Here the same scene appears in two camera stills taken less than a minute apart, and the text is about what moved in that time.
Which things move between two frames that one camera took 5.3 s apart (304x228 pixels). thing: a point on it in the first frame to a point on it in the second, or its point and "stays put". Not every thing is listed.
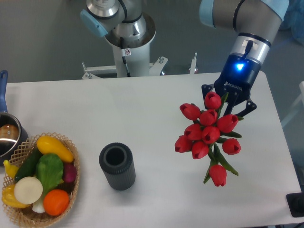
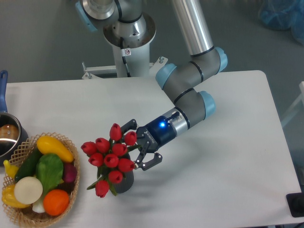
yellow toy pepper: x=9 y=197 stays put
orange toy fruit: x=55 y=202 stays put
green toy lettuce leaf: x=49 y=168 stays put
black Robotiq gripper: x=241 y=71 to x=160 y=133
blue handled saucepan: x=13 y=134 stays put
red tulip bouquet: x=208 y=133 to x=109 y=156
